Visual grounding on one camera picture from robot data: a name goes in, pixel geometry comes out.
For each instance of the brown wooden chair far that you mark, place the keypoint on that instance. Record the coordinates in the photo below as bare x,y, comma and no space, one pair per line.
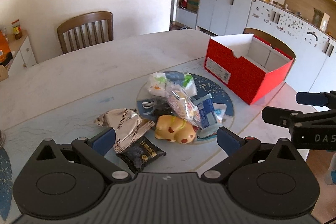
85,30

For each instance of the clear bread snack bag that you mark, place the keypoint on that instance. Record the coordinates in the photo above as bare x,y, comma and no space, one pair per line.
182,104

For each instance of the white wall cabinet unit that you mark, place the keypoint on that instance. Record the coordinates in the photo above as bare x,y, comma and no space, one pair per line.
314,67

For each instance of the white sideboard cabinet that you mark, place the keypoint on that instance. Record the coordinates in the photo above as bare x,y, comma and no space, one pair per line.
23,56

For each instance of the brown wooden chair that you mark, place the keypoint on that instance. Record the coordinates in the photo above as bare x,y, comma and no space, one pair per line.
272,41
85,30

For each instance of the silver foil snack bag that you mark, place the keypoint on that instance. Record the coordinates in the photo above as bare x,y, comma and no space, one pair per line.
127,124

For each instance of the clear bag black seeds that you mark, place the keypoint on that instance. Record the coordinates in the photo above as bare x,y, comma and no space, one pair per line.
157,107

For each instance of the red lid jar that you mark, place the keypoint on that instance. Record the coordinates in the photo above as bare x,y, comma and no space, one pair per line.
16,27

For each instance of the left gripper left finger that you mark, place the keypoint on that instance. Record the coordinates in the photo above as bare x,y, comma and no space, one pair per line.
92,151

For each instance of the blue wafer packet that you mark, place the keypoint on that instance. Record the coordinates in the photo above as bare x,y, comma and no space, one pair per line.
210,113

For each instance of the brown wooden chair right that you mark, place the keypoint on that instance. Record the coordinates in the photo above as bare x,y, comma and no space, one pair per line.
272,41

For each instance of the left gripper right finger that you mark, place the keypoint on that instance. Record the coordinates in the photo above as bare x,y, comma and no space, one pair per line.
240,153

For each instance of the red cardboard shoe box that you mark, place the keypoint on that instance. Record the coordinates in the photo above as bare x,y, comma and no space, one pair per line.
248,65

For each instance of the yellow squishy pig toy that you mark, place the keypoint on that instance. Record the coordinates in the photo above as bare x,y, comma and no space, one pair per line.
175,129

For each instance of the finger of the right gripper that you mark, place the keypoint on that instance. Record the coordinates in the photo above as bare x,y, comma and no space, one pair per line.
283,116
322,99

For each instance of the white tissue pack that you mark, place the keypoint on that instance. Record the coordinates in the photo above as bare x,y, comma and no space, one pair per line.
157,82

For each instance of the black sesame snack packet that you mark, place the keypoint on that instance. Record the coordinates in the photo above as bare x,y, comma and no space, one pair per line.
140,154

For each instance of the orange snack bag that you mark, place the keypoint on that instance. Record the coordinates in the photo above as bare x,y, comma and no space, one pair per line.
5,52

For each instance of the blue gloved right hand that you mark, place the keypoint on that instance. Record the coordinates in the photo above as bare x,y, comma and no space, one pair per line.
330,177

